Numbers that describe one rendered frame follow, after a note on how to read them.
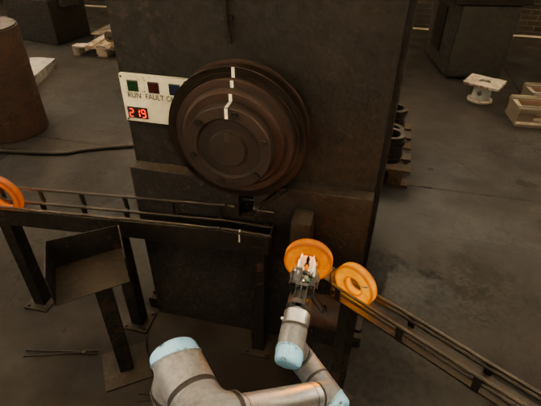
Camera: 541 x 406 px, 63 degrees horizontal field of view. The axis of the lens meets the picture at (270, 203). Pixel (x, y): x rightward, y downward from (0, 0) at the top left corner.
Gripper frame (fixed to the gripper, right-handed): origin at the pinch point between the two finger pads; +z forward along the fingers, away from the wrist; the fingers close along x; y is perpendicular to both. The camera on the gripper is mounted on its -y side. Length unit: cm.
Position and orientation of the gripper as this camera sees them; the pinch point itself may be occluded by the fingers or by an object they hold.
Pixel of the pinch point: (308, 255)
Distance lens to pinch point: 140.5
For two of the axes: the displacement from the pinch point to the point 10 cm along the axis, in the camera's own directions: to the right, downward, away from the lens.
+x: -9.8, -1.6, 1.5
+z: 2.2, -7.8, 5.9
